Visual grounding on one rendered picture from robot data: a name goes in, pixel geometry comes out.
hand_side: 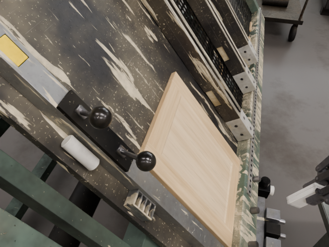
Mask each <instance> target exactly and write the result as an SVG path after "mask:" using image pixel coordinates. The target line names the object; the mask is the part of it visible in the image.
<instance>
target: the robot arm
mask: <svg viewBox="0 0 329 247"><path fill-rule="evenodd" d="M315 170H316V171H317V176H316V177H315V179H313V180H312V181H310V182H308V183H306V184H304V185H303V189H301V190H299V191H297V192H295V193H293V194H291V195H289V196H287V197H286V199H287V204H289V205H292V206H294V207H297V208H301V207H304V206H306V205H308V204H310V205H312V206H315V205H317V204H319V203H322V202H325V204H328V205H329V156H328V157H327V158H325V159H324V160H323V161H322V162H321V163H320V164H318V165H317V166H316V168H315Z"/></svg>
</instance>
